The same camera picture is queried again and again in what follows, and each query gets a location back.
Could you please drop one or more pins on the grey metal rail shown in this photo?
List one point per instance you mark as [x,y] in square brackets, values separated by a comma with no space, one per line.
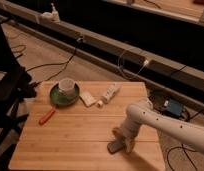
[165,51]

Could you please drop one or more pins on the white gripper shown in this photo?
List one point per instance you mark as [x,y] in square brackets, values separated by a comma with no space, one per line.
[130,131]

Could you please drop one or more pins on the orange marker pen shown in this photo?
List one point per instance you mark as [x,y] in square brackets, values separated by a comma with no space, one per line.
[47,116]

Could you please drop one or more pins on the blue power box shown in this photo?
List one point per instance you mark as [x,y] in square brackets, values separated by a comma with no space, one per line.
[173,107]

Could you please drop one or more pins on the white ceramic cup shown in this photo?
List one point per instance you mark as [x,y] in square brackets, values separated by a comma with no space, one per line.
[67,86]

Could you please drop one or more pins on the white rectangular block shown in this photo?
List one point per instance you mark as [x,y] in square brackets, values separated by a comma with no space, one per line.
[87,99]

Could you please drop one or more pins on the white object on rail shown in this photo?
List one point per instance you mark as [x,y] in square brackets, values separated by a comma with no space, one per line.
[53,15]

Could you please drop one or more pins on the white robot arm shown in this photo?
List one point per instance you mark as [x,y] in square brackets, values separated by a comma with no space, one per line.
[141,113]

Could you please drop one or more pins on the grey eraser block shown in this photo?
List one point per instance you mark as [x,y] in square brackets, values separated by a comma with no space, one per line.
[115,146]

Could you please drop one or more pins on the green plate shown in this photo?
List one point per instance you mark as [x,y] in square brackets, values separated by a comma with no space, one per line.
[60,99]

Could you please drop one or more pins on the white tube bottle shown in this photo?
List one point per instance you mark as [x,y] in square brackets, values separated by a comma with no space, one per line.
[106,97]

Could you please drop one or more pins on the black chair frame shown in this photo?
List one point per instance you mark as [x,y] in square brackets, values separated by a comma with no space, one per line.
[14,87]

